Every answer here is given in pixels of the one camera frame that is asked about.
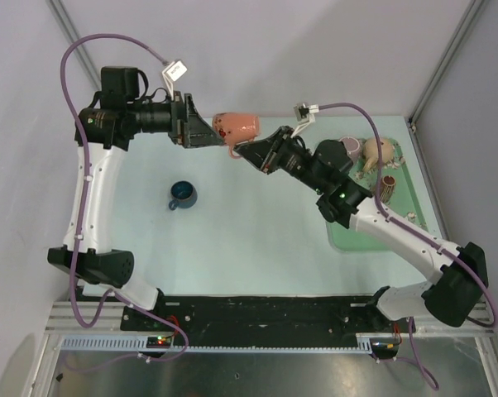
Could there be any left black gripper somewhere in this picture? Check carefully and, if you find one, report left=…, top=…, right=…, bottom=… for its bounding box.
left=128, top=91, right=223, bottom=149

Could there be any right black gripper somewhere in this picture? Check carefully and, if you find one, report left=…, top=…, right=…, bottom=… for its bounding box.
left=235, top=126, right=328, bottom=194

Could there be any salmon pink mug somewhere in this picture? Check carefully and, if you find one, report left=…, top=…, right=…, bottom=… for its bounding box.
left=212, top=112, right=260, bottom=159

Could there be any blue mug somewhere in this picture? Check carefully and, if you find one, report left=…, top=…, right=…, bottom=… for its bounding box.
left=168, top=180, right=198, bottom=211

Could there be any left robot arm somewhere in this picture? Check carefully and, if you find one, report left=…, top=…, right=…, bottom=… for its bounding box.
left=47, top=60, right=225, bottom=330

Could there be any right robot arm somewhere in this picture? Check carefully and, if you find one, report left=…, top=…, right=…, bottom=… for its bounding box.
left=233, top=127, right=487, bottom=332

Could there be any mauve upside-down mug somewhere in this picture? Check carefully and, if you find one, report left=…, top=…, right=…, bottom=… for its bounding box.
left=339, top=136, right=362, bottom=163

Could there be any tan ceramic teapot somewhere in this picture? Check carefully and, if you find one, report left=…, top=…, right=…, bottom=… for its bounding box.
left=362, top=138, right=395, bottom=172

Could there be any brown striped cup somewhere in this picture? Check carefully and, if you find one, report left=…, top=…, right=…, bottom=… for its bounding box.
left=380, top=175, right=396, bottom=203

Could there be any green floral tray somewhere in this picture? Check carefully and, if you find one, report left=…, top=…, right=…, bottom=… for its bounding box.
left=327, top=138, right=429, bottom=253

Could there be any small circuit board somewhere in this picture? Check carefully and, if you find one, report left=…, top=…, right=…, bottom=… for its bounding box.
left=146, top=336, right=173, bottom=349

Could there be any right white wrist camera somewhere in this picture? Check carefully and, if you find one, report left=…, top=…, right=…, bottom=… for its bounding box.
left=291, top=103, right=319, bottom=137

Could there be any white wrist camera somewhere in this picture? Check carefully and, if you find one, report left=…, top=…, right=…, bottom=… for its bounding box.
left=291, top=103, right=319, bottom=137
left=160, top=59, right=188, bottom=100

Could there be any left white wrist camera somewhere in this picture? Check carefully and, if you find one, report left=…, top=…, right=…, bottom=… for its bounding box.
left=160, top=59, right=188, bottom=100

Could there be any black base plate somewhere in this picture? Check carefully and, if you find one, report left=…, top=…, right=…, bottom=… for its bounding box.
left=120, top=295, right=408, bottom=349

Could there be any left aluminium frame post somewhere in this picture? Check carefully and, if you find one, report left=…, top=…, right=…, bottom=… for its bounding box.
left=45, top=0, right=100, bottom=90

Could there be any aluminium frame post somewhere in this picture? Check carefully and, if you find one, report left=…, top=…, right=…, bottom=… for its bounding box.
left=45, top=0, right=100, bottom=90
left=407, top=0, right=489, bottom=132

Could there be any grey cable duct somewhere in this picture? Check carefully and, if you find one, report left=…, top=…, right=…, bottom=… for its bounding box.
left=61, top=335, right=372, bottom=354

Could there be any right aluminium frame post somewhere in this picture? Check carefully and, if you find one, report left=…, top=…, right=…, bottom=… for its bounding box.
left=407, top=0, right=489, bottom=132

